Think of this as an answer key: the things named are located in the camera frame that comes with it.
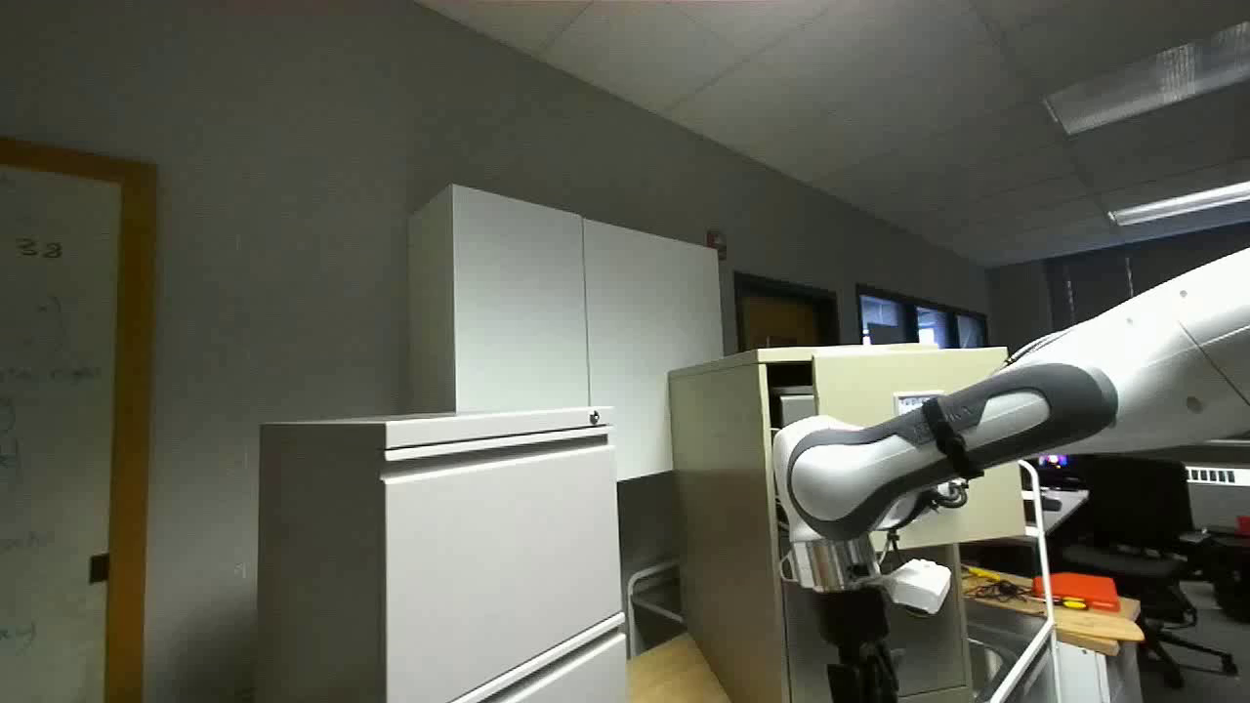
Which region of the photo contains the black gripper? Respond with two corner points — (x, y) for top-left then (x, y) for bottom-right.
(815, 580), (908, 703)

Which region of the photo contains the black office chair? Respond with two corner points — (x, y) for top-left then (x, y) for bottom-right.
(1088, 451), (1243, 689)

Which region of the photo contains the cluttered wooden work table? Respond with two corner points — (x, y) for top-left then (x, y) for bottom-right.
(956, 562), (1149, 703)

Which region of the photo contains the white metal tube frame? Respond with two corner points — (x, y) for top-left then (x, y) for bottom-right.
(983, 458), (1062, 703)

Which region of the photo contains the wood framed whiteboard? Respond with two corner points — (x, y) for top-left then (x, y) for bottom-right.
(0, 131), (164, 703)

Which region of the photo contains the orange box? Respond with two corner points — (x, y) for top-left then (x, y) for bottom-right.
(1045, 571), (1127, 614)

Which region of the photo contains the dark framed wooden door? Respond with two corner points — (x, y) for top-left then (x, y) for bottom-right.
(732, 269), (843, 353)

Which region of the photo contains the wooden counter top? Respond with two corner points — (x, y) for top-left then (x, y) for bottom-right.
(623, 628), (735, 703)

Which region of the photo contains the beige filing drawer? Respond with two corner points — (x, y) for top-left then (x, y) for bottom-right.
(767, 342), (1034, 555)

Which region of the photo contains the grey lateral file cabinet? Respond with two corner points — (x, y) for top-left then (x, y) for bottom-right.
(256, 407), (634, 703)

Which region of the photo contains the beige metal filing cabinet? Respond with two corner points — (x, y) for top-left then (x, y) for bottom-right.
(668, 340), (1034, 703)

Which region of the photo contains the narrow ceiling light panel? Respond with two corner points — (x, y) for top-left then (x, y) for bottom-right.
(1107, 174), (1250, 234)

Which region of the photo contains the large ceiling light panel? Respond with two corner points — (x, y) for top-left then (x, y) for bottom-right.
(1041, 19), (1250, 140)

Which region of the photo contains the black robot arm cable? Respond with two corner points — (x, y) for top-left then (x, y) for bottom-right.
(887, 390), (990, 533)

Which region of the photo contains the tall white storage cabinet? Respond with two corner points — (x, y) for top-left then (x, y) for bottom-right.
(408, 179), (727, 484)

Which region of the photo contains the dark window row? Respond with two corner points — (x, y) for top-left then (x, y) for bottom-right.
(851, 282), (994, 350)

